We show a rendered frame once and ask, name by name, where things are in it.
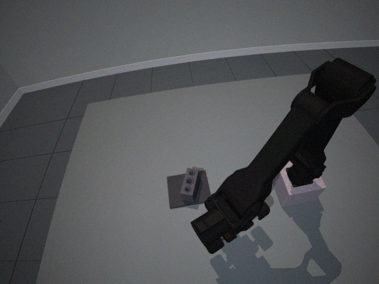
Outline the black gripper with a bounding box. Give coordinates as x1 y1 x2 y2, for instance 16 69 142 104
206 201 270 254

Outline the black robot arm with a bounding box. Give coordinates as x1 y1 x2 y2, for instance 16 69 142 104
191 57 377 247

